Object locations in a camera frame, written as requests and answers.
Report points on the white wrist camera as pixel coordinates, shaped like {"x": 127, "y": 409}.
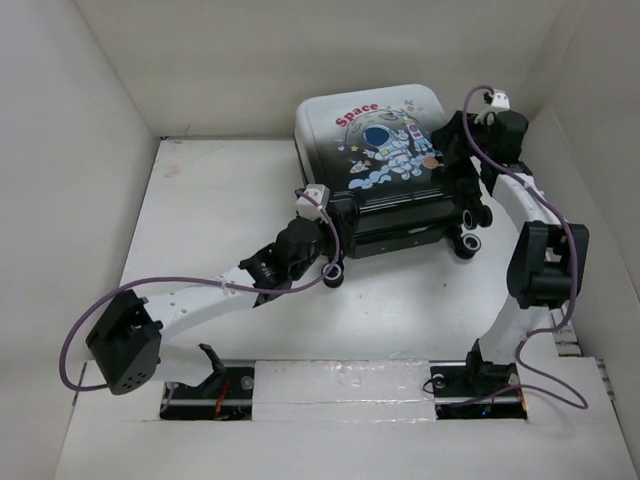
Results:
{"x": 496, "y": 101}
{"x": 311, "y": 201}

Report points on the aluminium side rail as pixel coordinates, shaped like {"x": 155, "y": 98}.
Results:
{"x": 564, "y": 335}

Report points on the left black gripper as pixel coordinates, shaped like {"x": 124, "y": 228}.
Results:
{"x": 345, "y": 234}

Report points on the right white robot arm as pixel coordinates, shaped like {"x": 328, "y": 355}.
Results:
{"x": 481, "y": 153}

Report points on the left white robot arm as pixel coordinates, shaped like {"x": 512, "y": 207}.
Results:
{"x": 127, "y": 340}

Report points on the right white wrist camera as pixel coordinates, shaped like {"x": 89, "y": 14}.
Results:
{"x": 496, "y": 101}

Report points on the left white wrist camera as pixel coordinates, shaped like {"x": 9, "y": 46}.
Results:
{"x": 311, "y": 201}

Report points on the black kids space suitcase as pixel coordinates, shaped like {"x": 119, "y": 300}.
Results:
{"x": 374, "y": 147}

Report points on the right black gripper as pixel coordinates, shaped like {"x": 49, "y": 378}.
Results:
{"x": 452, "y": 130}

